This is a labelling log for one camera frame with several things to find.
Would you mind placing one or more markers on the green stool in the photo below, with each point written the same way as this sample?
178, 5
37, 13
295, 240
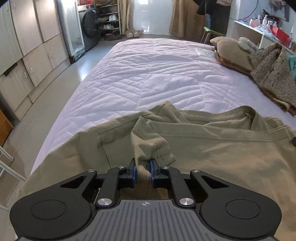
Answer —
208, 29

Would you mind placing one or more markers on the metal shoe rack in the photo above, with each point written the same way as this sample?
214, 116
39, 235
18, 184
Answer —
108, 22

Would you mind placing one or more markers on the brown tweed garment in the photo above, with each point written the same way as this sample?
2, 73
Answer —
272, 74

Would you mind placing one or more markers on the khaki t-shirt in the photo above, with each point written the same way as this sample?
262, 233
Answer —
208, 150

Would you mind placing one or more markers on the row of cosmetic bottles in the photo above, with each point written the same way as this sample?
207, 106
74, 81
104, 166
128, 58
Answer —
264, 20

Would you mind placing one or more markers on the grey plush cloth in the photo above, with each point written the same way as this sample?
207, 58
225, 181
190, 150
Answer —
247, 44

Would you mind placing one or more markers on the hanging wall bag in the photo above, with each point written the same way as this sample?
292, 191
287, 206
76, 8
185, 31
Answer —
281, 11

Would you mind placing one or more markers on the beige wardrobe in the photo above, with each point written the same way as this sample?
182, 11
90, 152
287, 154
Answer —
34, 34

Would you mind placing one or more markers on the beige curtain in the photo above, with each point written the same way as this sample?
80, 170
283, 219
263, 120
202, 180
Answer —
185, 20
124, 16

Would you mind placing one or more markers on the pair of white shoes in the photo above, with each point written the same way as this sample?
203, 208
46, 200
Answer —
112, 17

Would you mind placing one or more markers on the brown wooden cabinet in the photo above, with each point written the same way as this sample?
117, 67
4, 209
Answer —
4, 129

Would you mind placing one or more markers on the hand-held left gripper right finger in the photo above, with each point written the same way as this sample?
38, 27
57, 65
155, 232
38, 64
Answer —
152, 176

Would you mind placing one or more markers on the white metal rack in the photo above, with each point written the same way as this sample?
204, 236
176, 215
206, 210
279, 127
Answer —
12, 172

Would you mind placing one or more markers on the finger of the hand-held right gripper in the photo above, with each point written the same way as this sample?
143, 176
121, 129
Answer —
294, 141

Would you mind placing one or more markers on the red detergent bottle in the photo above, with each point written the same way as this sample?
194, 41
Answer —
84, 2

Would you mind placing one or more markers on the white side desk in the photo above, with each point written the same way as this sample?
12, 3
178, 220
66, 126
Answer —
249, 32

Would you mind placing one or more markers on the bed with lilac quilt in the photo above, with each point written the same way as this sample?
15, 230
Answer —
150, 81

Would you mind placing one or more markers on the teal printed blanket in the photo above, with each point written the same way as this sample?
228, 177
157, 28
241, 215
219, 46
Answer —
292, 67

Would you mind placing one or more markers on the dark grey washing machine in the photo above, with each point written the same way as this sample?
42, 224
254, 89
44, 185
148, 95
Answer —
90, 27

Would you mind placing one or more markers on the tan fleece garment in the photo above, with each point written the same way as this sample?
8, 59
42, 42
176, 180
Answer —
231, 53

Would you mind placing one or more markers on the red box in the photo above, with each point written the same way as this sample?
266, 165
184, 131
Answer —
281, 34

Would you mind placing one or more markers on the paper sheet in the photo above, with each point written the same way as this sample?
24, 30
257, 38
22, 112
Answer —
205, 52

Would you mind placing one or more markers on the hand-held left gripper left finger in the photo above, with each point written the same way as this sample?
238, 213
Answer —
134, 177

